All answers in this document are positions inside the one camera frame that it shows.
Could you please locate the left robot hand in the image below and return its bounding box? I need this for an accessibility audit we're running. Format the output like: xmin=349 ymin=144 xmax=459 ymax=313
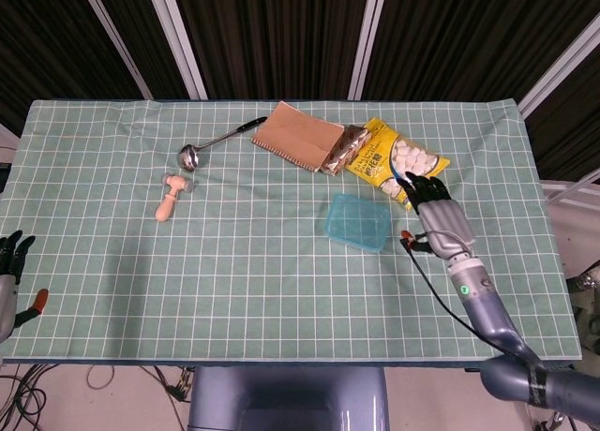
xmin=0 ymin=230 xmax=50 ymax=343

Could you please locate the yellow marshmallow bag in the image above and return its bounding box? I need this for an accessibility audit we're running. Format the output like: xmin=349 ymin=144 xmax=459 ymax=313
xmin=344 ymin=116 xmax=452 ymax=213

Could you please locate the white frame post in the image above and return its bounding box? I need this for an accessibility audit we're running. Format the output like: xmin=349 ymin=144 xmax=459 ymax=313
xmin=517 ymin=13 xmax=600 ymax=119
xmin=143 ymin=0 xmax=209 ymax=100
xmin=77 ymin=0 xmax=155 ymax=100
xmin=347 ymin=0 xmax=390 ymax=100

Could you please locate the tan floor cable with plug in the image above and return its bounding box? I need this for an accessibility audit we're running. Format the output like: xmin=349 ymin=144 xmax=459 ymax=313
xmin=86 ymin=364 xmax=194 ymax=404

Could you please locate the brown spiral notebook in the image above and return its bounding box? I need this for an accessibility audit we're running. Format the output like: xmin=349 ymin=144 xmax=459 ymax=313
xmin=251 ymin=100 xmax=346 ymax=172

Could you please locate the black curtain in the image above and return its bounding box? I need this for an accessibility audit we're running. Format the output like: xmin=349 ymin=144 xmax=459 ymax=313
xmin=0 ymin=0 xmax=600 ymax=184

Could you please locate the white metal rail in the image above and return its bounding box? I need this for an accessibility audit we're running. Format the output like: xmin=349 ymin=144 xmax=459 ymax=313
xmin=538 ymin=168 xmax=600 ymax=203

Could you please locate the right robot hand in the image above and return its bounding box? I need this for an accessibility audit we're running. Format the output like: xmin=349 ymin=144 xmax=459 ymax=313
xmin=397 ymin=170 xmax=476 ymax=260

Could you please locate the gold foil snack packet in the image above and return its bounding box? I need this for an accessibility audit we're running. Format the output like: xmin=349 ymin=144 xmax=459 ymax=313
xmin=320 ymin=125 xmax=374 ymax=175

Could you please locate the blue plastic lid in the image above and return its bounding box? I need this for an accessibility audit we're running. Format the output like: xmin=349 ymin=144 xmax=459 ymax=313
xmin=325 ymin=192 xmax=392 ymax=254

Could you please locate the black floor cable bundle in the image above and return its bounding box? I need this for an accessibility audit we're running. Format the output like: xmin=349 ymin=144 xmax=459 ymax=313
xmin=0 ymin=363 xmax=62 ymax=431

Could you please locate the small wooden mallet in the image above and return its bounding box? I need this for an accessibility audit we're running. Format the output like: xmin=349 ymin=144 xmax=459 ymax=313
xmin=155 ymin=173 xmax=195 ymax=224

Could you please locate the steel ladle black handle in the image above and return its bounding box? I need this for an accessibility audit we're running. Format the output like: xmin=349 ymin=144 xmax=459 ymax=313
xmin=176 ymin=116 xmax=268 ymax=172

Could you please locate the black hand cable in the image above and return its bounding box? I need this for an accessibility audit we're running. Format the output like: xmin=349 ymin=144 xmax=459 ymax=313
xmin=403 ymin=237 xmax=541 ymax=364

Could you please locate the green checked tablecloth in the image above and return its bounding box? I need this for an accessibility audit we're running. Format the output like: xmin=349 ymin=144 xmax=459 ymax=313
xmin=0 ymin=97 xmax=585 ymax=363

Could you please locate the grey-blue robot torso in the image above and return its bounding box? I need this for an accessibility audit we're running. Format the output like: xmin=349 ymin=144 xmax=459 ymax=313
xmin=187 ymin=365 xmax=391 ymax=431

